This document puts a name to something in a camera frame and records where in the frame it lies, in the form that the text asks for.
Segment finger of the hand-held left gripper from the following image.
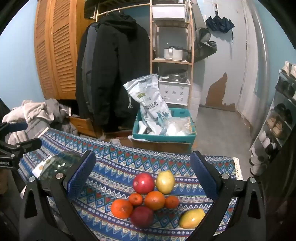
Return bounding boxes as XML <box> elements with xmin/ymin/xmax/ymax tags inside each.
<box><xmin>0</xmin><ymin>138</ymin><xmax>43</xmax><ymax>160</ymax></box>
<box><xmin>0</xmin><ymin>122</ymin><xmax>28</xmax><ymax>136</ymax></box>

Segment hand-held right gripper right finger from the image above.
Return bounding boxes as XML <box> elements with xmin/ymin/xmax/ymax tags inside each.
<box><xmin>183</xmin><ymin>151</ymin><xmax>266</xmax><ymax>241</ymax></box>

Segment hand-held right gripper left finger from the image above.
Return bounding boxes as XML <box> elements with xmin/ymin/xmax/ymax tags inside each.
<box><xmin>18</xmin><ymin>151</ymin><xmax>102</xmax><ymax>241</ymax></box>

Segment dark glass bowl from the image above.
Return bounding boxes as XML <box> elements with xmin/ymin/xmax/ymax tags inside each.
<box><xmin>38</xmin><ymin>151</ymin><xmax>85</xmax><ymax>183</ymax></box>

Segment small tangerine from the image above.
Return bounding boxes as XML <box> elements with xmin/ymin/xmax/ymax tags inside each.
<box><xmin>164</xmin><ymin>195</ymin><xmax>179</xmax><ymax>209</ymax></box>
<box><xmin>128</xmin><ymin>193</ymin><xmax>144</xmax><ymax>207</ymax></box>

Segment orange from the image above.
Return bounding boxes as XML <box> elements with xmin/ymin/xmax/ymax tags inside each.
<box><xmin>144</xmin><ymin>191</ymin><xmax>166</xmax><ymax>211</ymax></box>
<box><xmin>110</xmin><ymin>199</ymin><xmax>134</xmax><ymax>219</ymax></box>

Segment bright red apple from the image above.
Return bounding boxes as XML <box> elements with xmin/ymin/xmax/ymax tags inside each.
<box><xmin>133</xmin><ymin>173</ymin><xmax>155</xmax><ymax>194</ymax></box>

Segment dark red apple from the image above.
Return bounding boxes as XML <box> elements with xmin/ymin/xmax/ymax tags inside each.
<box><xmin>130</xmin><ymin>206</ymin><xmax>155</xmax><ymax>229</ymax></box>

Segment pile of grey clothes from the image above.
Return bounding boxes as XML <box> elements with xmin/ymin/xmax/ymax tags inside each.
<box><xmin>5</xmin><ymin>100</ymin><xmax>50</xmax><ymax>144</ymax></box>

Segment white paper label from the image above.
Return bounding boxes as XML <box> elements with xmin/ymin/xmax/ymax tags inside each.
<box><xmin>32</xmin><ymin>156</ymin><xmax>54</xmax><ymax>178</ymax></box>

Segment blue patterned tablecloth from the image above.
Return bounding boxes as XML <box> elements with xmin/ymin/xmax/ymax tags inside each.
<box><xmin>17</xmin><ymin>127</ymin><xmax>243</xmax><ymax>241</ymax></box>

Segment grey crumpled garment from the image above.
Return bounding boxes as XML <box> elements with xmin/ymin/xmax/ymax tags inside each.
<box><xmin>44</xmin><ymin>99</ymin><xmax>72</xmax><ymax>130</ymax></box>

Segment wooden drawer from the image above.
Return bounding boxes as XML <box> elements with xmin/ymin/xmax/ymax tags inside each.
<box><xmin>69</xmin><ymin>116</ymin><xmax>97</xmax><ymax>138</ymax></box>

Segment large cardboard box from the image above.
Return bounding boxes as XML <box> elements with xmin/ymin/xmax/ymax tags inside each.
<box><xmin>128</xmin><ymin>137</ymin><xmax>192</xmax><ymax>153</ymax></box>

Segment teal plastic crate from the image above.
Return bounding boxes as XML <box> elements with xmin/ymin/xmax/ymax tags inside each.
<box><xmin>132</xmin><ymin>108</ymin><xmax>197</xmax><ymax>143</ymax></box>

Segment clear plastic bags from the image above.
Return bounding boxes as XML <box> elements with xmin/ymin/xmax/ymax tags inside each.
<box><xmin>159</xmin><ymin>117</ymin><xmax>196</xmax><ymax>136</ymax></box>

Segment white patterned storage box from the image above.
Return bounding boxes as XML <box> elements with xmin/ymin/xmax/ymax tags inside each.
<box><xmin>158</xmin><ymin>76</ymin><xmax>191</xmax><ymax>106</ymax></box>

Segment rows of shoes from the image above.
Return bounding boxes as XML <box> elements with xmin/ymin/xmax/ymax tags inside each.
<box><xmin>250</xmin><ymin>61</ymin><xmax>296</xmax><ymax>175</ymax></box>

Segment wooden louvered wardrobe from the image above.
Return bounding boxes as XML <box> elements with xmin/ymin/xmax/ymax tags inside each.
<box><xmin>34</xmin><ymin>0</ymin><xmax>97</xmax><ymax>100</ymax></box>

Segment dark grey jacket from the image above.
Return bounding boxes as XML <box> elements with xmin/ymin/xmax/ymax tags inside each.
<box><xmin>75</xmin><ymin>22</ymin><xmax>102</xmax><ymax>118</ymax></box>

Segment white rice bag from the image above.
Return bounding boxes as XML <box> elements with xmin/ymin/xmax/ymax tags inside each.
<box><xmin>123</xmin><ymin>74</ymin><xmax>172</xmax><ymax>135</ymax></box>

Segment metal shoe rack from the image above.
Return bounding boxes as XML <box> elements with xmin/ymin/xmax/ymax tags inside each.
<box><xmin>248</xmin><ymin>61</ymin><xmax>296</xmax><ymax>176</ymax></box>

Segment steel steamer pot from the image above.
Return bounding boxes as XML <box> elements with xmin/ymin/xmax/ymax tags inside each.
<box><xmin>162</xmin><ymin>70</ymin><xmax>188</xmax><ymax>82</ymax></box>

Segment black hooded coat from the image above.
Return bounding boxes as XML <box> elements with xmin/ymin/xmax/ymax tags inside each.
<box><xmin>92</xmin><ymin>11</ymin><xmax>151</xmax><ymax>130</ymax></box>

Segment white cooking pot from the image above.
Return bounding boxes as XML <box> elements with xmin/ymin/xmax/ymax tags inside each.
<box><xmin>163</xmin><ymin>46</ymin><xmax>192</xmax><ymax>61</ymax></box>

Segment white door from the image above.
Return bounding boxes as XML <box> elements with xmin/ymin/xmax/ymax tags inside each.
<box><xmin>238</xmin><ymin>0</ymin><xmax>266</xmax><ymax>121</ymax></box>

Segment black hanging bag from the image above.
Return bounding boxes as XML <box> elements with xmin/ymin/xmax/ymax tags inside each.
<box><xmin>194</xmin><ymin>28</ymin><xmax>218</xmax><ymax>63</ymax></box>

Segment wooden shelf unit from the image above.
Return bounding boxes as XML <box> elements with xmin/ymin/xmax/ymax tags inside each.
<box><xmin>150</xmin><ymin>0</ymin><xmax>195</xmax><ymax>107</ymax></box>

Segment navy folded umbrella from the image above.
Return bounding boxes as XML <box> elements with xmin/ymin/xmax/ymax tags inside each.
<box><xmin>205</xmin><ymin>16</ymin><xmax>235</xmax><ymax>43</ymax></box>

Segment white plastic bin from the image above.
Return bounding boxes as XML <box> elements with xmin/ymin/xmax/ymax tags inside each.
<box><xmin>151</xmin><ymin>4</ymin><xmax>188</xmax><ymax>22</ymax></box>

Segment wooden clothes rail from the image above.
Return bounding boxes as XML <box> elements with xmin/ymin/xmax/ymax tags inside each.
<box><xmin>96</xmin><ymin>3</ymin><xmax>151</xmax><ymax>16</ymax></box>

